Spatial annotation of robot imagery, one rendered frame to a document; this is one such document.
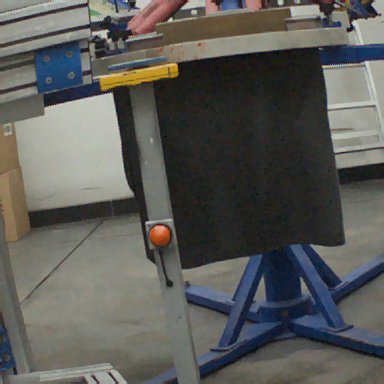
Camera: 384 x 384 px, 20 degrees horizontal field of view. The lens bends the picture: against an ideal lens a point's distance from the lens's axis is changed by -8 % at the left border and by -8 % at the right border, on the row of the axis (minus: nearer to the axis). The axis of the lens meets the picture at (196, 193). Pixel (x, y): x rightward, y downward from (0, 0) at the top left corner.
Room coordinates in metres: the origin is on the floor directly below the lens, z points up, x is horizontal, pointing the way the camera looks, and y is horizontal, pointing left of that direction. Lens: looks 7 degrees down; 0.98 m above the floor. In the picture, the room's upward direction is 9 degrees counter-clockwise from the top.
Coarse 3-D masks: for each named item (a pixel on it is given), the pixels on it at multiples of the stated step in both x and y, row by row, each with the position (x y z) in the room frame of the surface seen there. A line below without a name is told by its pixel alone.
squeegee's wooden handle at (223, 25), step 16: (208, 16) 2.86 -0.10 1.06; (224, 16) 2.85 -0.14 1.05; (240, 16) 2.85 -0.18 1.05; (256, 16) 2.84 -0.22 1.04; (272, 16) 2.84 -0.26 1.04; (288, 16) 2.84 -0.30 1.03; (160, 32) 2.87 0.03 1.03; (176, 32) 2.87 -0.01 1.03; (192, 32) 2.86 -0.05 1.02; (208, 32) 2.86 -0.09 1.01; (224, 32) 2.85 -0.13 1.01; (240, 32) 2.85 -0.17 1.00; (256, 32) 2.85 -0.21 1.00
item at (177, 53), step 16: (288, 32) 2.25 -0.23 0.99; (304, 32) 2.24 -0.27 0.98; (320, 32) 2.24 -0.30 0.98; (336, 32) 2.24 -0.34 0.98; (160, 48) 2.28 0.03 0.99; (176, 48) 2.27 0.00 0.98; (192, 48) 2.27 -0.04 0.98; (208, 48) 2.27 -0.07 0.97; (224, 48) 2.26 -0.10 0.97; (240, 48) 2.26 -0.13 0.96; (256, 48) 2.26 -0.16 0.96; (272, 48) 2.25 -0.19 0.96; (288, 48) 2.25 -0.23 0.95; (96, 64) 2.29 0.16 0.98; (112, 64) 2.29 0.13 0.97; (160, 64) 2.28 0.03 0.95
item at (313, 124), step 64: (192, 64) 2.36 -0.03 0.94; (256, 64) 2.34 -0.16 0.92; (320, 64) 2.34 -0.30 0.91; (128, 128) 2.38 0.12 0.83; (192, 128) 2.36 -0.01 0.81; (256, 128) 2.36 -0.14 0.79; (320, 128) 2.34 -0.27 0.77; (192, 192) 2.38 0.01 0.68; (256, 192) 2.36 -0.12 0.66; (320, 192) 2.34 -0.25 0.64; (192, 256) 2.39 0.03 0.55
